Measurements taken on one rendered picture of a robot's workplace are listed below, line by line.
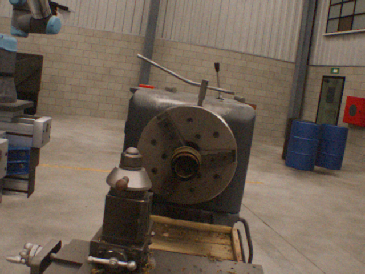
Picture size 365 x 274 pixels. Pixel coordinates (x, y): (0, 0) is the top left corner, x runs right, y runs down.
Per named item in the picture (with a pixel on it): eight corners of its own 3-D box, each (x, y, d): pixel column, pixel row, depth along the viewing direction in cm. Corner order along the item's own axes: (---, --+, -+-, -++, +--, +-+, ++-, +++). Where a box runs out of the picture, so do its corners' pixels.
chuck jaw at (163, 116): (175, 149, 127) (155, 117, 126) (189, 141, 127) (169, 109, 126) (172, 156, 116) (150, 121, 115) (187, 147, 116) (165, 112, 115)
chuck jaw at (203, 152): (197, 146, 127) (234, 146, 126) (197, 162, 127) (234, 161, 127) (196, 152, 116) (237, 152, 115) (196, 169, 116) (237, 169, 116)
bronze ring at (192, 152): (173, 141, 118) (170, 149, 109) (204, 146, 118) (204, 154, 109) (168, 171, 120) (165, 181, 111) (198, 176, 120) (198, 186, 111)
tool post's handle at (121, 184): (118, 185, 66) (120, 173, 65) (130, 186, 65) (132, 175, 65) (113, 192, 61) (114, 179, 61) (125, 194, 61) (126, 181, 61)
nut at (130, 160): (121, 163, 70) (124, 144, 70) (143, 166, 70) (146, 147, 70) (116, 168, 66) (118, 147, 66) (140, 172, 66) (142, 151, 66)
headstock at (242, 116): (137, 163, 202) (147, 87, 197) (231, 177, 200) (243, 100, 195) (110, 195, 144) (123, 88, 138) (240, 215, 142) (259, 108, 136)
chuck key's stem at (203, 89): (201, 115, 128) (209, 80, 126) (200, 116, 126) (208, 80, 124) (194, 114, 128) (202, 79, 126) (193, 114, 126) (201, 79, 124)
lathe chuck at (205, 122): (132, 184, 136) (153, 93, 131) (222, 206, 135) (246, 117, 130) (127, 190, 127) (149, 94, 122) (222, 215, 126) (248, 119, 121)
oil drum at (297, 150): (279, 162, 784) (286, 119, 771) (303, 164, 799) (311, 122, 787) (293, 169, 727) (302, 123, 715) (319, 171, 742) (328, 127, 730)
